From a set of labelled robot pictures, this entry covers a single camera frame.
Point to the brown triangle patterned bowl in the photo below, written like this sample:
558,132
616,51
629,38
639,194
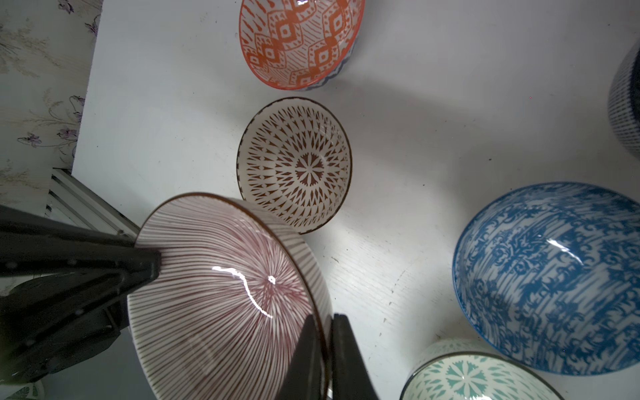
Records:
295,161

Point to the black petal patterned bowl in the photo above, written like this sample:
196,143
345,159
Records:
623,102

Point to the orange patterned bowl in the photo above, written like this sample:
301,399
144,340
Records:
298,45

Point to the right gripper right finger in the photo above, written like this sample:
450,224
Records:
336,372

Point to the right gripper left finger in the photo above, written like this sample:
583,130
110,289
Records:
72,307

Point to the pink striped bowl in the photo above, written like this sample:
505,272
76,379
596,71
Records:
223,317

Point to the green triangle patterned bowl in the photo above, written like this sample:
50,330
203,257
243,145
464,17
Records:
458,368

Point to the aluminium rail frame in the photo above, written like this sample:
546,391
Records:
71,202

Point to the blue damask patterned bowl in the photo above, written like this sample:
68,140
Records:
548,275

